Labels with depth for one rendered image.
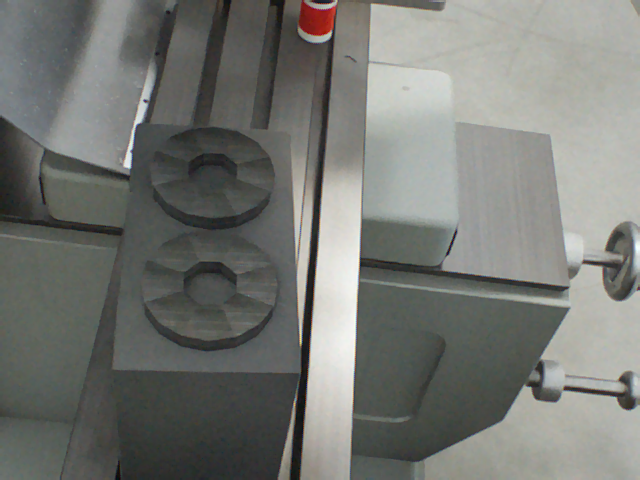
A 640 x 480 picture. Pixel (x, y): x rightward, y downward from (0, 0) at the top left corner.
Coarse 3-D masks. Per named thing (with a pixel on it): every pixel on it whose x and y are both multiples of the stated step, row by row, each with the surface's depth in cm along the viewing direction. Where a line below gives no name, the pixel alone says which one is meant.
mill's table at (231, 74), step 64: (192, 0) 110; (256, 0) 112; (192, 64) 103; (256, 64) 105; (320, 64) 110; (256, 128) 102; (320, 128) 103; (320, 192) 95; (320, 256) 89; (320, 320) 84; (320, 384) 80; (320, 448) 77
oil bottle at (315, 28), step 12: (312, 0) 104; (324, 0) 103; (336, 0) 105; (300, 12) 107; (312, 12) 105; (324, 12) 105; (300, 24) 107; (312, 24) 106; (324, 24) 106; (312, 36) 107; (324, 36) 108
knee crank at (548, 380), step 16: (544, 368) 131; (560, 368) 132; (528, 384) 133; (544, 384) 131; (560, 384) 131; (576, 384) 133; (592, 384) 133; (608, 384) 133; (624, 384) 134; (544, 400) 133; (624, 400) 133
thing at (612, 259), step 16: (624, 224) 132; (576, 240) 130; (608, 240) 137; (624, 240) 133; (576, 256) 130; (592, 256) 132; (608, 256) 132; (624, 256) 132; (576, 272) 131; (608, 272) 137; (624, 272) 132; (608, 288) 135; (624, 288) 130
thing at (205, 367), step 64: (192, 128) 69; (128, 192) 67; (192, 192) 65; (256, 192) 66; (128, 256) 63; (192, 256) 62; (256, 256) 63; (128, 320) 60; (192, 320) 59; (256, 320) 60; (128, 384) 59; (192, 384) 59; (256, 384) 60; (128, 448) 66; (192, 448) 67; (256, 448) 67
